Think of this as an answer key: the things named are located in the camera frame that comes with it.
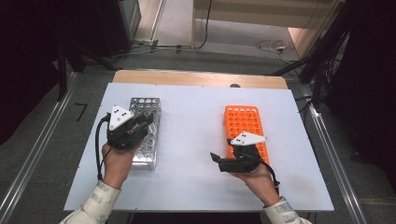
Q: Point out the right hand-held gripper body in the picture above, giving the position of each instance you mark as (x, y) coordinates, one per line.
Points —
(249, 155)

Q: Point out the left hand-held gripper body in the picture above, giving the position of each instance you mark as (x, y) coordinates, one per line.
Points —
(120, 137)

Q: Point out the silver metal test tube rack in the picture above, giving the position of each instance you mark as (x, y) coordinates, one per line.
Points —
(149, 149)

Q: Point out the orange plastic test tube rack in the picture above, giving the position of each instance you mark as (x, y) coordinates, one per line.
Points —
(243, 119)

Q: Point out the person's left hand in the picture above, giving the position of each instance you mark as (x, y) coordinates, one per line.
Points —
(116, 165)

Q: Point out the person's right hand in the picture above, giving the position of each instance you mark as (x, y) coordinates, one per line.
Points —
(261, 183)

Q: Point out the wooden table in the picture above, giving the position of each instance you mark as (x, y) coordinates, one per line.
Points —
(186, 77)

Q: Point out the grey power strip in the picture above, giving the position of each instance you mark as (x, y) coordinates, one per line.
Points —
(146, 42)

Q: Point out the black metal stand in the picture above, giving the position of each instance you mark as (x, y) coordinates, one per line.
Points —
(61, 74)

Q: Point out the dark cabinet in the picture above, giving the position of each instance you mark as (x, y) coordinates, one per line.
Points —
(115, 25)

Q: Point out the dark curtain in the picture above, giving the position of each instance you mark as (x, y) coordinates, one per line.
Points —
(25, 62)
(370, 93)

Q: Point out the light wooden furniture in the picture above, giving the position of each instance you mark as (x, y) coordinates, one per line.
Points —
(264, 12)

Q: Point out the metal floor rail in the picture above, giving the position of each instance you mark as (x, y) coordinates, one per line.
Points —
(336, 161)
(40, 140)

